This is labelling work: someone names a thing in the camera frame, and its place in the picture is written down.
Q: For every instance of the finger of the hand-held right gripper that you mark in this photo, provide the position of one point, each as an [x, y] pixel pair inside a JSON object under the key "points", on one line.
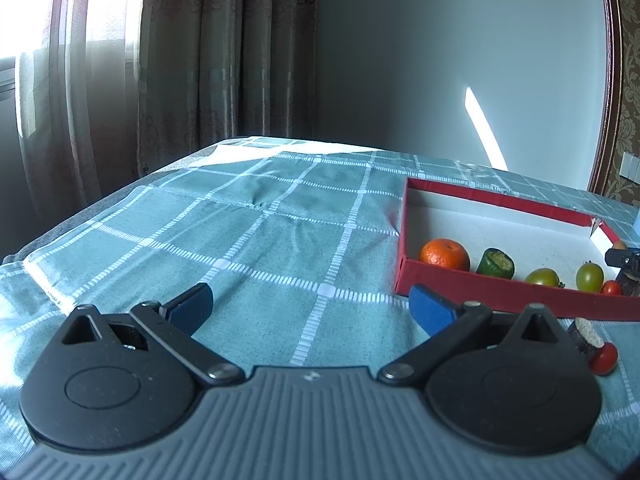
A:
{"points": [[627, 260]]}

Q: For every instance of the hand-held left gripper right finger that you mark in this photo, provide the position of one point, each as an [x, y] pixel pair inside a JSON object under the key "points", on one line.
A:
{"points": [[430, 310]]}

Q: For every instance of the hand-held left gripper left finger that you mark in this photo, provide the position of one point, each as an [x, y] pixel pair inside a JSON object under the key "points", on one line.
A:
{"points": [[192, 307]]}

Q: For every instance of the brown longan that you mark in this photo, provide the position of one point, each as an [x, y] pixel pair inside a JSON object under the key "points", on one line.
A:
{"points": [[620, 246]]}

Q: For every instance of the red cherry tomato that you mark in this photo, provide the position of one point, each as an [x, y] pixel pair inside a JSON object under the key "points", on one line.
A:
{"points": [[604, 358], [611, 288]]}

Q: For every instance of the green tomato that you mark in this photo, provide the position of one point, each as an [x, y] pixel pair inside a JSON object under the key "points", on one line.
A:
{"points": [[542, 277], [589, 276]]}

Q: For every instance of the orange mandarin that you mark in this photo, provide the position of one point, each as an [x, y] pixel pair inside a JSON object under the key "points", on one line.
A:
{"points": [[442, 255]]}

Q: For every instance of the red cardboard box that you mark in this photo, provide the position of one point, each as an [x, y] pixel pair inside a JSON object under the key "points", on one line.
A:
{"points": [[500, 295]]}

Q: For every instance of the green cucumber piece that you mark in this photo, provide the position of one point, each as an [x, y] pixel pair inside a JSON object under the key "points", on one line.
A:
{"points": [[494, 262]]}

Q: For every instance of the teal checked tablecloth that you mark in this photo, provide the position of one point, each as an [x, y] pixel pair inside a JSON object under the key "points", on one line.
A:
{"points": [[250, 240]]}

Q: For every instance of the sheer white curtain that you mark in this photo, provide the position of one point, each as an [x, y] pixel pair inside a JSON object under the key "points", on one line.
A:
{"points": [[60, 110]]}

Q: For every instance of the patterned brown curtain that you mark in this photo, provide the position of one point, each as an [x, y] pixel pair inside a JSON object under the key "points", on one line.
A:
{"points": [[225, 60]]}

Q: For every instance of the white wall switch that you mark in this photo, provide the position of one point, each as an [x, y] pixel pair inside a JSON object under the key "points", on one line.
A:
{"points": [[631, 166]]}

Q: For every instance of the wooden wall frame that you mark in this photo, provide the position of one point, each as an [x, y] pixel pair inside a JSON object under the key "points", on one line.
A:
{"points": [[607, 110]]}

